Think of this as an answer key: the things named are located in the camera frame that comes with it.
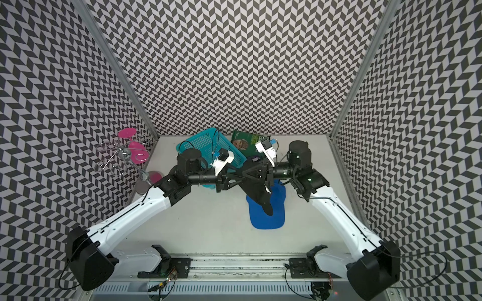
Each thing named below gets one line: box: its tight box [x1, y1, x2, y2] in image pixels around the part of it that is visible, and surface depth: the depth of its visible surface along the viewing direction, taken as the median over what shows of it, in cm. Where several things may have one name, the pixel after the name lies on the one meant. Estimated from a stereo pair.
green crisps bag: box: [230, 130, 271, 159], surface depth 114 cm
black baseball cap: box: [238, 179, 274, 217], surface depth 63 cm
